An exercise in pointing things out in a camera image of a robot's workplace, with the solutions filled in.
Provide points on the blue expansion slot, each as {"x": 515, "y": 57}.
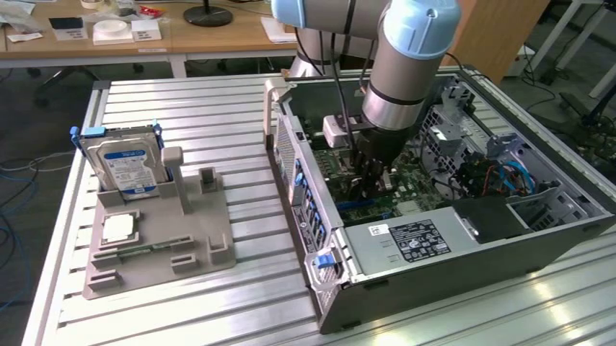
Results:
{"x": 355, "y": 205}

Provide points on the white desk frame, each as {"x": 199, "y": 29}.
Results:
{"x": 577, "y": 32}

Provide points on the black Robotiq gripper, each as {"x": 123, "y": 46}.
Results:
{"x": 382, "y": 147}

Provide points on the white box with round bowl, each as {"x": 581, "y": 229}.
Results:
{"x": 112, "y": 32}

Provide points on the blue case latch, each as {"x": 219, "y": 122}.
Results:
{"x": 322, "y": 262}

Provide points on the white box with black top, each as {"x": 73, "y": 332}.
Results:
{"x": 68, "y": 29}

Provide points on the grey metal disk bay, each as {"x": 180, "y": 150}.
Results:
{"x": 457, "y": 133}

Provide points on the silver CPU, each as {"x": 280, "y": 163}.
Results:
{"x": 117, "y": 227}

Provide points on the black chair base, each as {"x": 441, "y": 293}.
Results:
{"x": 582, "y": 104}

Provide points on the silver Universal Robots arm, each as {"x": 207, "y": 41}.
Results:
{"x": 399, "y": 72}

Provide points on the white tape roll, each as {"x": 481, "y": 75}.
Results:
{"x": 89, "y": 3}

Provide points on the grey power supply unit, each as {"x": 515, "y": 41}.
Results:
{"x": 408, "y": 238}

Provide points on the white paper label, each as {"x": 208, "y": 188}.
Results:
{"x": 24, "y": 37}

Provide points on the hard disk with blue caddy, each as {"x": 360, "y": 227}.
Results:
{"x": 124, "y": 166}

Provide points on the red packet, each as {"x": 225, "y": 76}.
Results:
{"x": 149, "y": 11}

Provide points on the CPU socket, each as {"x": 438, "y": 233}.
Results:
{"x": 344, "y": 160}

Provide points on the black round lamp base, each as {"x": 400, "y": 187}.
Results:
{"x": 207, "y": 16}

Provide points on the white paper stack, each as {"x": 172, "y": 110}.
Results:
{"x": 276, "y": 32}

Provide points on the wooden cabinet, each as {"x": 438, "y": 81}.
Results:
{"x": 490, "y": 36}

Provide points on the plain white labelled box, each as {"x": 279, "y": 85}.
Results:
{"x": 145, "y": 30}

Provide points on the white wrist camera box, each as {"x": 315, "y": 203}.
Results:
{"x": 336, "y": 131}

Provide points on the wooden desk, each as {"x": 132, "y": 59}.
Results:
{"x": 207, "y": 37}

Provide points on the grey open PC case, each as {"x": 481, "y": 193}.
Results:
{"x": 433, "y": 274}

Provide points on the green motherboard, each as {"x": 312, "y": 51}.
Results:
{"x": 412, "y": 194}

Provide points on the grey plastic parts rack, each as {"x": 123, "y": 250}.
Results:
{"x": 159, "y": 259}

